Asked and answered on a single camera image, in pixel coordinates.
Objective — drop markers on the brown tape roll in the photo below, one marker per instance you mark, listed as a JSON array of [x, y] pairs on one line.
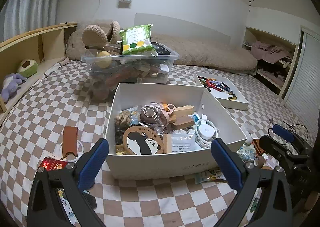
[[259, 161]]

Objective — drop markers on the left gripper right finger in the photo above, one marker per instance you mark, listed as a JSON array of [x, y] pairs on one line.
[[274, 207]]

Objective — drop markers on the panda round wooden coaster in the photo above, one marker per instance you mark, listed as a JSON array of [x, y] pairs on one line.
[[139, 140]]

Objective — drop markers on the wooden bed shelf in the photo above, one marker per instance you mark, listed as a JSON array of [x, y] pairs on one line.
[[44, 45]]

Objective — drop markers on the beige rope knot ball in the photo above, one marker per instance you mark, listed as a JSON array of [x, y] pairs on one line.
[[123, 119]]

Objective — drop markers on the wall closet with clothes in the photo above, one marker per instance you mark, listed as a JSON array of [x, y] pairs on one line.
[[277, 59]]

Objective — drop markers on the grey window curtain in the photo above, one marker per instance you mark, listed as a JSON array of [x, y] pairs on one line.
[[21, 16]]

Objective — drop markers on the brown quilted blanket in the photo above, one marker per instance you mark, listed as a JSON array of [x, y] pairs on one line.
[[192, 51]]

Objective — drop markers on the yellow wooden ball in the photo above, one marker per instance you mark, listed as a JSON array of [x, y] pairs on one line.
[[104, 59]]

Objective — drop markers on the white shallow tray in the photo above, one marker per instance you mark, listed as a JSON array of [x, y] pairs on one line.
[[223, 90]]

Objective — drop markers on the wooden block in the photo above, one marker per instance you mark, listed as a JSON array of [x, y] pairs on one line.
[[183, 111]]

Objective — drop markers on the red cardboard box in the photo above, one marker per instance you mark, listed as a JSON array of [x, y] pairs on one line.
[[51, 164]]

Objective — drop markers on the pink folding scissors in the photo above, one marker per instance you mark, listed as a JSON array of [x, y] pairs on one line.
[[166, 111]]

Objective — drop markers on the clear plastic storage bin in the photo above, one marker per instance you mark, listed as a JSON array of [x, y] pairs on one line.
[[128, 68]]

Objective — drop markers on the purple plush toy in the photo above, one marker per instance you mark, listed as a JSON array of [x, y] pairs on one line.
[[10, 85]]

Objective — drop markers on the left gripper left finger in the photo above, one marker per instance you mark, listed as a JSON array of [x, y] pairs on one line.
[[45, 207]]

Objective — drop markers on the blue floral fabric pouch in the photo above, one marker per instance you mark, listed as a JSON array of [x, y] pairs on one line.
[[247, 152]]

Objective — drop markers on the green wet wipes pack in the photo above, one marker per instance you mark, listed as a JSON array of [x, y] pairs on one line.
[[137, 41]]

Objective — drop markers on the avocado plush toy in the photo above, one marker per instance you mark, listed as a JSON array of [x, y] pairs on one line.
[[28, 68]]

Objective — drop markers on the white round tape measure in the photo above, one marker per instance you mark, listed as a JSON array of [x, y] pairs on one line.
[[206, 131]]

